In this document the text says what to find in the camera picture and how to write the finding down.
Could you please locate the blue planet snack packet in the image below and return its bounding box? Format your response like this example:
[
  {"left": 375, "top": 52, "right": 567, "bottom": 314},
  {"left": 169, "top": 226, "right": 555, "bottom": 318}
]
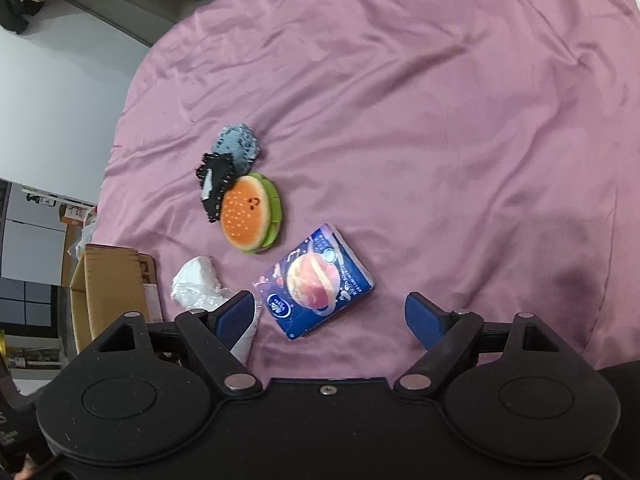
[{"left": 252, "top": 223, "right": 376, "bottom": 342}]

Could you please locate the burger plush toy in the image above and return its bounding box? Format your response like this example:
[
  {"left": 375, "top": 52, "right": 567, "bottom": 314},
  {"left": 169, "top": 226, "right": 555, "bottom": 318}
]
[{"left": 220, "top": 172, "right": 285, "bottom": 256}]

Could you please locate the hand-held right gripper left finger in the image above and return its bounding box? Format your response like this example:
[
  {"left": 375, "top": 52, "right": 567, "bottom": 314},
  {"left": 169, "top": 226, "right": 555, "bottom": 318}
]
[{"left": 90, "top": 290, "right": 263, "bottom": 398}]

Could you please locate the pink bedsheet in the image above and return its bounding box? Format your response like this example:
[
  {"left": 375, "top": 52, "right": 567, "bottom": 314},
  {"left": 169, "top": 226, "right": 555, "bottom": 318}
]
[{"left": 95, "top": 0, "right": 640, "bottom": 376}]

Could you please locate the brown cardboard box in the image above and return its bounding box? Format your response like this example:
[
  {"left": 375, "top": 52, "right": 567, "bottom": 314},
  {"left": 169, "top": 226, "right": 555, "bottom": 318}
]
[{"left": 69, "top": 243, "right": 166, "bottom": 356}]

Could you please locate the orange printed cardboard box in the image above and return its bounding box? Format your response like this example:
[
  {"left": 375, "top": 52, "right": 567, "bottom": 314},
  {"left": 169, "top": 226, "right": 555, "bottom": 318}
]
[{"left": 59, "top": 203, "right": 96, "bottom": 226}]

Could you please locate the black studded hair clip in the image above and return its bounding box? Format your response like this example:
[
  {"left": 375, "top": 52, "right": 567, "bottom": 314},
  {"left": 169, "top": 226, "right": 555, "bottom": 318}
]
[{"left": 195, "top": 152, "right": 237, "bottom": 223}]

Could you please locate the white plastic bag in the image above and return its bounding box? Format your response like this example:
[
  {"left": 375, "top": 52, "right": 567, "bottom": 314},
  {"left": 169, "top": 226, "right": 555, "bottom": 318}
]
[{"left": 171, "top": 255, "right": 263, "bottom": 363}]

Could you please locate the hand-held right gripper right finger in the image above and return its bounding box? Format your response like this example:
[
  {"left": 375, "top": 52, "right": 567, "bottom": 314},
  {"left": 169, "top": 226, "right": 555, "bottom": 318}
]
[{"left": 394, "top": 291, "right": 563, "bottom": 398}]

